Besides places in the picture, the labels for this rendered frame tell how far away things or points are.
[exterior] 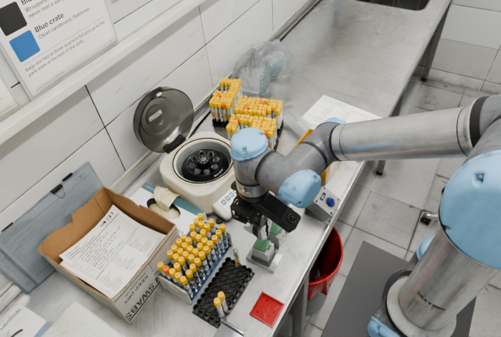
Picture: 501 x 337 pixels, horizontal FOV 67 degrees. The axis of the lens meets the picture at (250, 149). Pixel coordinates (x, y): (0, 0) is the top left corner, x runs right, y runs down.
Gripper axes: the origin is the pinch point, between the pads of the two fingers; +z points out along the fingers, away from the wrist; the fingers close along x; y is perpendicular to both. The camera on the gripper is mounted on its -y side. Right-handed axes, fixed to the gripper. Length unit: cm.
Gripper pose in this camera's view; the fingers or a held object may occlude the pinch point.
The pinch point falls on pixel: (265, 236)
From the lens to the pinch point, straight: 101.7
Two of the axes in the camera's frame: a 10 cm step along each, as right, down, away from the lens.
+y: -8.7, -2.9, 3.9
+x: -4.8, 6.5, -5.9
